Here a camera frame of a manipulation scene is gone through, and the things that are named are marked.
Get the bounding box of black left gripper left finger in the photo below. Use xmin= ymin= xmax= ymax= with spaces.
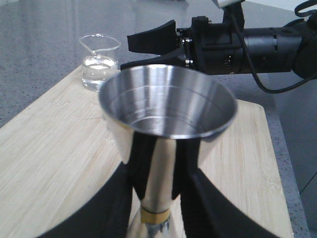
xmin=39 ymin=163 xmax=132 ymax=238

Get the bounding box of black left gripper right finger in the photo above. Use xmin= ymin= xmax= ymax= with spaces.
xmin=179 ymin=167 xmax=283 ymax=238

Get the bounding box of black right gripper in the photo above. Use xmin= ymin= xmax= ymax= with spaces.
xmin=120 ymin=15 xmax=249 ymax=75

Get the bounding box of steel double jigger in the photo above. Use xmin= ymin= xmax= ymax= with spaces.
xmin=99 ymin=64 xmax=237 ymax=238

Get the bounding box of small glass beaker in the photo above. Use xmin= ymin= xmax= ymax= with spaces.
xmin=79 ymin=33 xmax=121 ymax=92

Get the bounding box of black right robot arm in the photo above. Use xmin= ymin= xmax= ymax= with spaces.
xmin=121 ymin=16 xmax=317 ymax=78

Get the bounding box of wooden cutting board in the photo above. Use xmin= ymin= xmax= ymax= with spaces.
xmin=0 ymin=68 xmax=293 ymax=238

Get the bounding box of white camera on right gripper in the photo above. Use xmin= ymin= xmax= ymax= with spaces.
xmin=212 ymin=0 xmax=244 ymax=8

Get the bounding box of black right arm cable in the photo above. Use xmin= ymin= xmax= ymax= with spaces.
xmin=229 ymin=0 xmax=317 ymax=94

